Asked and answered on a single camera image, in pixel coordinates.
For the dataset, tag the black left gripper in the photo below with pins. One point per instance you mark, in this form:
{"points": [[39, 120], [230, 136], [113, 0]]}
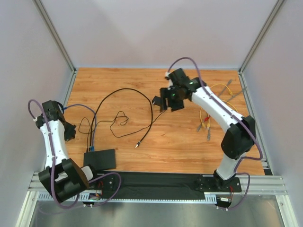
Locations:
{"points": [[70, 132]]}

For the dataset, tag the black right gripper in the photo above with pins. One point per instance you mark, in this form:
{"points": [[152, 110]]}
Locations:
{"points": [[164, 99]]}

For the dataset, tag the black network switch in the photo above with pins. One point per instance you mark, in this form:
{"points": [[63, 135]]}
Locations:
{"points": [[101, 160]]}

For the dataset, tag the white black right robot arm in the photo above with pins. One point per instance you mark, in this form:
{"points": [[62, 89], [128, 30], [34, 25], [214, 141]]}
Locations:
{"points": [[239, 130]]}

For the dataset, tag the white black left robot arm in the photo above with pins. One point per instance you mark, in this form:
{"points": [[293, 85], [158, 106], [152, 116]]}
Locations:
{"points": [[62, 177]]}

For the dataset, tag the black power adapter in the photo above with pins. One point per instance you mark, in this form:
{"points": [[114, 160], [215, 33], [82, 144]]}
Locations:
{"points": [[157, 101]]}

